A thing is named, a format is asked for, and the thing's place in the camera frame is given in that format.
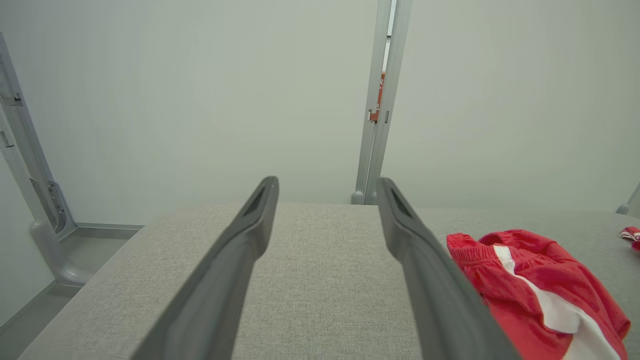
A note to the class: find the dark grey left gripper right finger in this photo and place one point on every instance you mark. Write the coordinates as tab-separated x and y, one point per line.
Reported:
440	300

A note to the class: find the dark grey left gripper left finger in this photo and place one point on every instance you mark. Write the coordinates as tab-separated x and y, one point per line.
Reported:
220	290

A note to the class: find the red shorts white stripe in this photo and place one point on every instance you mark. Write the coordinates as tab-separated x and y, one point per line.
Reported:
525	290

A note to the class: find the red basketball jersey white sleeves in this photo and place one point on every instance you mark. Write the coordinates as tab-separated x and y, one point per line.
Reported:
631	235

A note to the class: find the orange object behind partition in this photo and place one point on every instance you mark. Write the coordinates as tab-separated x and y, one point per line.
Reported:
380	97

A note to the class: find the grey partition post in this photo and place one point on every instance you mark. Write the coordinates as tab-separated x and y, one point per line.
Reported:
395	100
631	202
372	100

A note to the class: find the grey curved corner frame post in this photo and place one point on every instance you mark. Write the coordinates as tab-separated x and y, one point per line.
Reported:
35	175

